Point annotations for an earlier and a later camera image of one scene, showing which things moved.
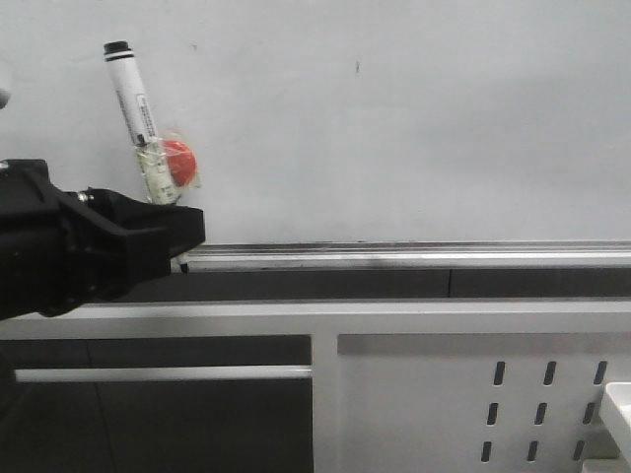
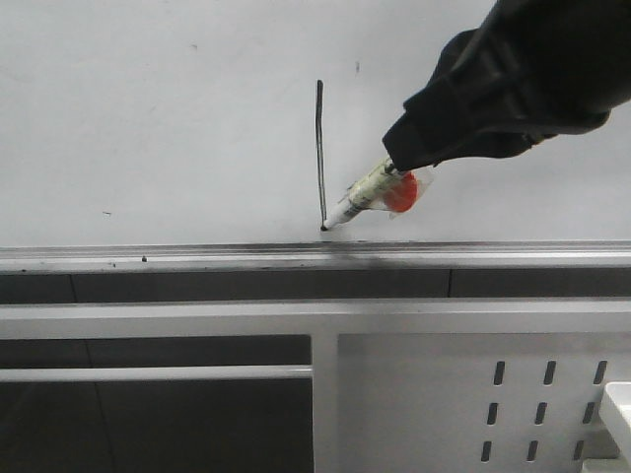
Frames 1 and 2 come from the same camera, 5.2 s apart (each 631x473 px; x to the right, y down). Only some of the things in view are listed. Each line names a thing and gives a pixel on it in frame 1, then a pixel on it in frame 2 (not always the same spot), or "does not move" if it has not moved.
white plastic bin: [616, 398] does not move
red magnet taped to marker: [182, 161] -> [405, 191]
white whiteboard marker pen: [159, 182] -> [367, 193]
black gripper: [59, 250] -> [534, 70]
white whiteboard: [343, 121] does not move
